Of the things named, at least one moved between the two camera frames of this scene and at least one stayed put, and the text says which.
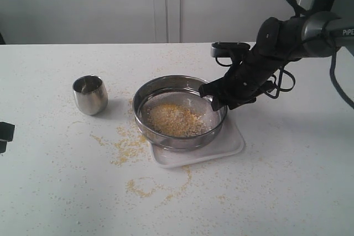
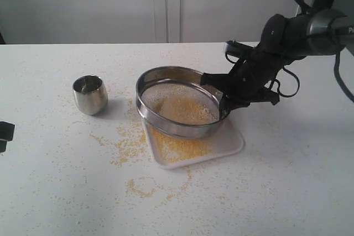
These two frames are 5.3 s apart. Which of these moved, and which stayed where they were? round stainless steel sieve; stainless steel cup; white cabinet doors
Moved: round stainless steel sieve
Stayed: white cabinet doors; stainless steel cup
